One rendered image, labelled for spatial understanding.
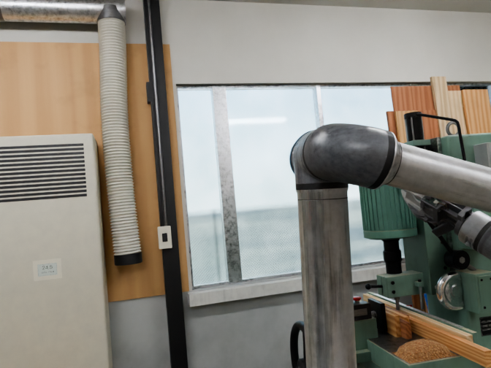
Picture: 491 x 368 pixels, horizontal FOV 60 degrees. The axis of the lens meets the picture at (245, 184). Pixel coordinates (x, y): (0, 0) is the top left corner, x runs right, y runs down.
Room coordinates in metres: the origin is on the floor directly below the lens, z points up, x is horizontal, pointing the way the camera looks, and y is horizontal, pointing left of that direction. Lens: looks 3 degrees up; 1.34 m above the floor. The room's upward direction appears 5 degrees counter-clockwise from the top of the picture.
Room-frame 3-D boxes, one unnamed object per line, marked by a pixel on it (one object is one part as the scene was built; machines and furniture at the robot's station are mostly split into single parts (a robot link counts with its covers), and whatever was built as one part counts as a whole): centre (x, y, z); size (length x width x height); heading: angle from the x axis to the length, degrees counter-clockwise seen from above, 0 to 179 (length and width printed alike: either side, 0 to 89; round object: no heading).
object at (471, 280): (1.34, -0.69, 1.02); 0.09 x 0.07 x 0.12; 11
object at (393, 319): (1.43, -0.41, 0.93); 0.20 x 0.02 x 0.07; 11
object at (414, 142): (1.48, -0.62, 1.53); 0.08 x 0.08 x 0.17; 11
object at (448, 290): (1.36, -0.63, 1.02); 0.12 x 0.03 x 0.12; 101
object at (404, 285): (1.46, -0.50, 1.03); 0.14 x 0.07 x 0.09; 101
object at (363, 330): (1.40, -0.29, 0.91); 0.15 x 0.14 x 0.09; 11
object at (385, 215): (1.46, -0.48, 1.35); 0.18 x 0.18 x 0.31
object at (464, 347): (1.33, -0.50, 0.92); 0.56 x 0.02 x 0.04; 11
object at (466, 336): (1.44, -0.50, 0.92); 0.60 x 0.02 x 0.05; 11
